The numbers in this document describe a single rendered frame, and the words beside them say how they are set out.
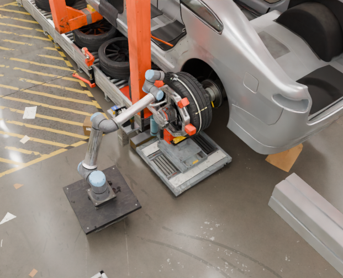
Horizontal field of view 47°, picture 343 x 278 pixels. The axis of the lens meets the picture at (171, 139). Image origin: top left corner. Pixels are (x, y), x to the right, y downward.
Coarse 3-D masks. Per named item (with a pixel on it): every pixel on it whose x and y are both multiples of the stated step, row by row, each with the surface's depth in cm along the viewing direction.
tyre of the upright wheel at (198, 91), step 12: (180, 72) 405; (168, 84) 396; (180, 84) 387; (192, 84) 388; (204, 96) 389; (192, 108) 383; (204, 108) 390; (168, 120) 433; (192, 120) 390; (204, 120) 396
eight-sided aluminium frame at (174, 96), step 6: (162, 90) 394; (168, 90) 393; (174, 96) 384; (156, 102) 427; (156, 108) 427; (186, 114) 386; (186, 120) 386; (168, 126) 430; (174, 132) 420; (180, 132) 405
